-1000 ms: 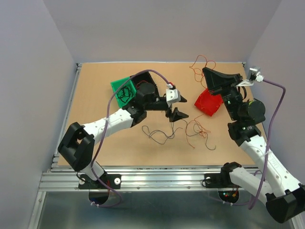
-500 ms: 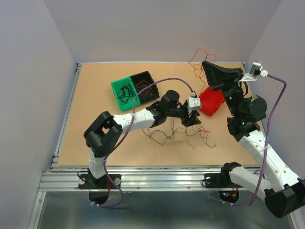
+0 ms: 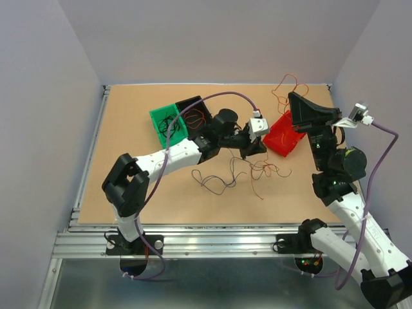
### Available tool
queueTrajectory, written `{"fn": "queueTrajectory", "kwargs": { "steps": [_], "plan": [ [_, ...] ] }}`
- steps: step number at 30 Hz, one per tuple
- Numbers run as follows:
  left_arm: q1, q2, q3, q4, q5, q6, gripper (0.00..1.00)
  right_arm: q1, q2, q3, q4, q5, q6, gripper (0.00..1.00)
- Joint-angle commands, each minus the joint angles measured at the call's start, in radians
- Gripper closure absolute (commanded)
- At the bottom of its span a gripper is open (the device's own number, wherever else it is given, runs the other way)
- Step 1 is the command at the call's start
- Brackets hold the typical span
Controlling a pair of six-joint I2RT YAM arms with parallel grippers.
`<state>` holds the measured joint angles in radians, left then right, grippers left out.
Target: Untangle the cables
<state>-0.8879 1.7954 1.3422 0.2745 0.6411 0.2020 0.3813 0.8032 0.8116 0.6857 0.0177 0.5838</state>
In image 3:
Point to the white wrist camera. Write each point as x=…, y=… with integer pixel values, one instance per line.
x=359, y=115
x=257, y=127

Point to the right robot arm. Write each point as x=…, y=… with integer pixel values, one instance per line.
x=380, y=268

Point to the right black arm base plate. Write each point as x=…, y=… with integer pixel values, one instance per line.
x=293, y=244

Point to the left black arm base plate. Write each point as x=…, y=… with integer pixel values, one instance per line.
x=118, y=246

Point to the red plastic bin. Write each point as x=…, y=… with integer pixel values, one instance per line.
x=282, y=138

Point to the green plastic bin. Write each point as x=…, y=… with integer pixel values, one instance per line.
x=162, y=118

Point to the aluminium rail frame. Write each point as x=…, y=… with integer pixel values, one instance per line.
x=226, y=207

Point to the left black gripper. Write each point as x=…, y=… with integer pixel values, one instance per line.
x=252, y=149

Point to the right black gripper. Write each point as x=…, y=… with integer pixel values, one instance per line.
x=305, y=112

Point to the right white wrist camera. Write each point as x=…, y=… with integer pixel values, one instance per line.
x=359, y=115

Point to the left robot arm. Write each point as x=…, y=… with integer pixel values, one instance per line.
x=126, y=184

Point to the black plastic bin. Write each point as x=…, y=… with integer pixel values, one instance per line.
x=195, y=118

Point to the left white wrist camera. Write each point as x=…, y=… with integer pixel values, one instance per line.
x=257, y=127

